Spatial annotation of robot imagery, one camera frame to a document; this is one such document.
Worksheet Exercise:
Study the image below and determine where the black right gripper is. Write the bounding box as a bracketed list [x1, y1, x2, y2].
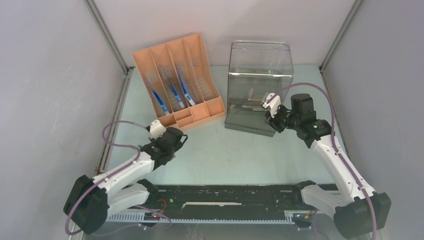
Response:
[264, 103, 300, 134]

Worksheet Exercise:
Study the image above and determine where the blue folder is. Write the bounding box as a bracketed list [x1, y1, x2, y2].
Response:
[149, 88, 170, 115]
[176, 68, 196, 106]
[167, 77, 185, 109]

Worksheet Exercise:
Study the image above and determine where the grey transparent drawer unit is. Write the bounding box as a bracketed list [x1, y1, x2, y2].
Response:
[224, 40, 294, 137]

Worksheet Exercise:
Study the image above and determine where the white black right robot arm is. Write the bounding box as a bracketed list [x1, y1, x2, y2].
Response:
[262, 93, 392, 239]

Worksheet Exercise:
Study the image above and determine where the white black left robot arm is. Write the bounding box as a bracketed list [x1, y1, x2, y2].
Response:
[63, 127, 188, 235]

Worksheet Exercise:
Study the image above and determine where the orange plastic desk organizer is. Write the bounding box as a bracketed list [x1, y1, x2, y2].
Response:
[132, 33, 226, 130]

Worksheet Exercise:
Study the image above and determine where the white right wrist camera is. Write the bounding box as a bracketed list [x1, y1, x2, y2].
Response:
[261, 92, 282, 118]

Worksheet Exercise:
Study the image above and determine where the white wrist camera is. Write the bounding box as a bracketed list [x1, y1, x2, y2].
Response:
[261, 92, 282, 118]
[146, 119, 167, 139]

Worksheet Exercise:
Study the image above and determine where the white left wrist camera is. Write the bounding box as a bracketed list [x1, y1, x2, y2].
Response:
[146, 119, 167, 139]

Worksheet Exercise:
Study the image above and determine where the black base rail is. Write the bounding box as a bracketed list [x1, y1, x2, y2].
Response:
[125, 183, 335, 224]

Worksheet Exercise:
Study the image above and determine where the aluminium frame post right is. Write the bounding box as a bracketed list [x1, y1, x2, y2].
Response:
[319, 0, 365, 74]

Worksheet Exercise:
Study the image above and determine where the aluminium frame post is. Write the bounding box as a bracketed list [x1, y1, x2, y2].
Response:
[84, 0, 130, 75]
[319, 0, 365, 74]

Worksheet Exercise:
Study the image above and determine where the aluminium frame post left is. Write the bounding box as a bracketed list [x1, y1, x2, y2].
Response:
[84, 0, 130, 75]

